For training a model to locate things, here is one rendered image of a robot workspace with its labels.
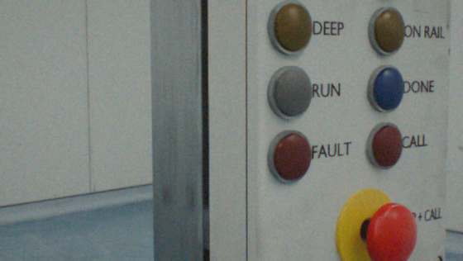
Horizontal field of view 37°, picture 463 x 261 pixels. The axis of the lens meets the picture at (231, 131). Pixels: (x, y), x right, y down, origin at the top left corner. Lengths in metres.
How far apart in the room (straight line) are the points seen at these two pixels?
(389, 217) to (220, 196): 0.10
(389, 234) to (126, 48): 4.51
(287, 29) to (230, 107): 0.06
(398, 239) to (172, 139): 0.16
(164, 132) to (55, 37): 4.14
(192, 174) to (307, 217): 0.08
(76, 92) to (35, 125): 0.36
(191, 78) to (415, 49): 0.15
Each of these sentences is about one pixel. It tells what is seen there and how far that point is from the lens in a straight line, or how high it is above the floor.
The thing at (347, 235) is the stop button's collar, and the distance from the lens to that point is 0.44.
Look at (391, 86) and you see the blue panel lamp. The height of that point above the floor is 0.95.
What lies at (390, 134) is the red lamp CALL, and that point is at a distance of 0.45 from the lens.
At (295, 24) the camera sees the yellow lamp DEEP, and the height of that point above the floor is 0.98.
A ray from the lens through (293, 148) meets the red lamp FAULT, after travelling 0.39.
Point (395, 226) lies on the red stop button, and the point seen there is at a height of 0.87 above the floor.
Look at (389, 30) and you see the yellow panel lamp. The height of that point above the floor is 0.98.
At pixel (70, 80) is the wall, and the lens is 4.64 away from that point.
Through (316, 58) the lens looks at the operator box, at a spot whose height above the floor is 0.97.
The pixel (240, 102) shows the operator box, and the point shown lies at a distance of 0.40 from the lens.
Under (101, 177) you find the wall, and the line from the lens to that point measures 4.82.
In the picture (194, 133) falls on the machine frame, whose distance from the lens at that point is 0.43.
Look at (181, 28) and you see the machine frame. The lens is 0.44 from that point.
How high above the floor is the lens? 0.96
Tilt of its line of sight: 6 degrees down
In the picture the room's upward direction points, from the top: straight up
